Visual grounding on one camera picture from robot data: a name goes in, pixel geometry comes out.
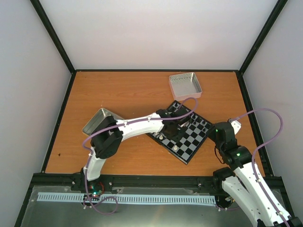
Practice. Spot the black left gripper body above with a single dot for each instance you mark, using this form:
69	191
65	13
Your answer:
173	135

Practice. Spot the black and silver chessboard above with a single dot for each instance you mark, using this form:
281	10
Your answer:
198	129

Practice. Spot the silver square tin lid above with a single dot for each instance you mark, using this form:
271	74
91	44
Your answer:
185	85

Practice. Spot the light blue cable duct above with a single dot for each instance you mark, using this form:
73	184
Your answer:
133	199

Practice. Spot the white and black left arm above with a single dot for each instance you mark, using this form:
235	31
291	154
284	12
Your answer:
111	132

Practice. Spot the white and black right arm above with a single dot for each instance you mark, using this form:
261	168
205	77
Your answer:
242	180

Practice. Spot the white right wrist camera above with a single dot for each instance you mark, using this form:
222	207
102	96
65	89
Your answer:
236	125

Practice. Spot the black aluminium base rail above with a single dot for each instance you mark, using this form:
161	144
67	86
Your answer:
200	184

